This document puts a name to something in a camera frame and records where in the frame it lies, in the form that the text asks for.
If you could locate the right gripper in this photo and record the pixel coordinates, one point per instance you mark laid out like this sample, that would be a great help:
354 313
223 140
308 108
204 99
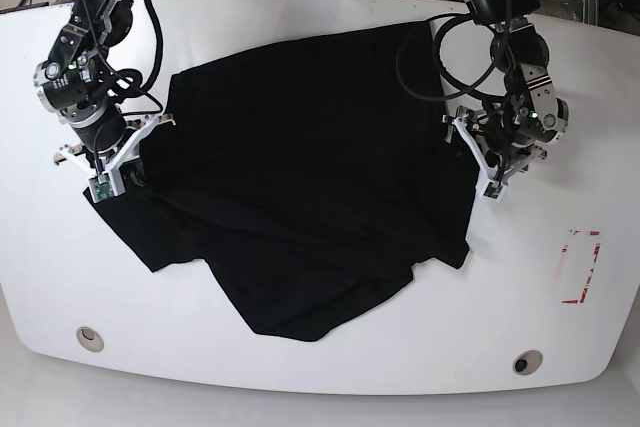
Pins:
79 97

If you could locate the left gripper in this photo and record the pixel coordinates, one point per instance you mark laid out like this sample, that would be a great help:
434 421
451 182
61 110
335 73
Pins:
530 113

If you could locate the black t-shirt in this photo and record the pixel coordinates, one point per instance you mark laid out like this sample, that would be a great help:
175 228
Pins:
306 177

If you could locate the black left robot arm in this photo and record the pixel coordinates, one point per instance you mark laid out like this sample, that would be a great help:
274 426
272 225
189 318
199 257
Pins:
515 41

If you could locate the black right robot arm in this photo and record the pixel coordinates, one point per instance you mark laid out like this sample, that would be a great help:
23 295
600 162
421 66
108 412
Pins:
96 26

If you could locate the red tape rectangle marking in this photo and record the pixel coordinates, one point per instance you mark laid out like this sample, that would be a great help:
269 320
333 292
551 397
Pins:
578 260

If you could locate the right table grommet hole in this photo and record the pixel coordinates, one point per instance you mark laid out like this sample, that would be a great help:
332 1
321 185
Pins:
527 363

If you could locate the table grommet hole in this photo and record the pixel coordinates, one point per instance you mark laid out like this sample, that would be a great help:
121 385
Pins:
90 339
527 363

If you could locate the left table grommet hole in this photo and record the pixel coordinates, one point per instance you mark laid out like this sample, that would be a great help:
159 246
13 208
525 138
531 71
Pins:
90 339

